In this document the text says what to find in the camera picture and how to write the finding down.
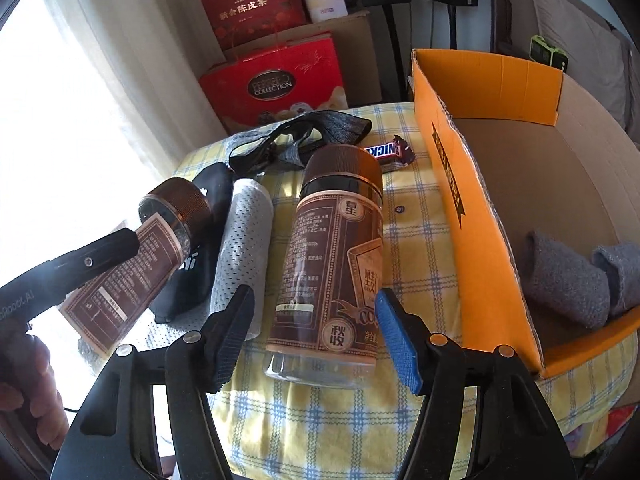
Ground black sock with white text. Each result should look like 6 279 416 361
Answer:
150 162 234 324

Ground brown labelled bottle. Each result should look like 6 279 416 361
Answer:
60 177 212 358
265 144 383 388

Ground light grey mesh brace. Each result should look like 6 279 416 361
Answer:
169 179 273 340

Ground dark grey elastic band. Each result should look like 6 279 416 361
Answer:
224 110 372 177

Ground person's left hand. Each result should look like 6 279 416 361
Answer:
1 330 70 451

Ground grey rolled sock right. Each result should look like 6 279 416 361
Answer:
591 243 640 318

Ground snickers candy bar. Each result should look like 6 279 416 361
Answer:
364 136 416 174

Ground orange cardboard fruit box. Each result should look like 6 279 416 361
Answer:
412 49 639 378

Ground white curtain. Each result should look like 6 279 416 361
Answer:
46 0 227 174

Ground green black alarm clock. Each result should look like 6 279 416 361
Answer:
529 35 568 73

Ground brown cardboard box background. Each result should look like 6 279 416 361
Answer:
224 10 382 107

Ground beige sofa cushion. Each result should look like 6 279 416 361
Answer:
509 0 630 128

